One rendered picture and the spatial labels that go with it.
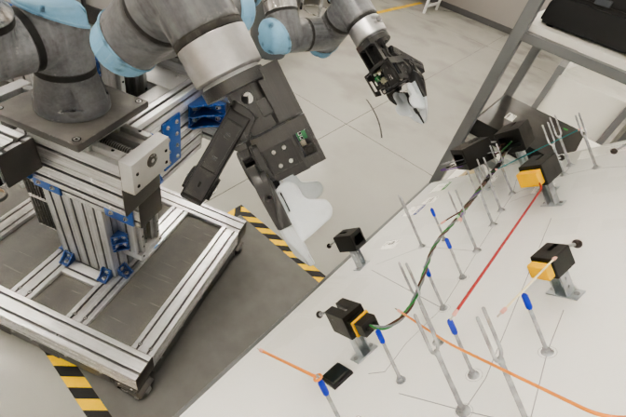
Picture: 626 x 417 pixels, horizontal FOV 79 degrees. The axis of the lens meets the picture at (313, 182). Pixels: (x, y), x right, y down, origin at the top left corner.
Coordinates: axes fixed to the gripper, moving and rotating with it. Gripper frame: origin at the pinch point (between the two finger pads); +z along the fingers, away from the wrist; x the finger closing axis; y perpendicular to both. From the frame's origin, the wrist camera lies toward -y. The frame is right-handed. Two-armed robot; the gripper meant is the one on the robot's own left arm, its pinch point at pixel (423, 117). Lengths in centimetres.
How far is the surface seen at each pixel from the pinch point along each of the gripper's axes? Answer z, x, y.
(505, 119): 11, -7, -69
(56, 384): 17, -150, 63
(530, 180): 22.7, 10.4, -6.2
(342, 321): 23.6, -8.4, 41.0
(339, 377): 31, -12, 44
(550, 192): 27.6, 11.0, -11.0
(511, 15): -125, -111, -710
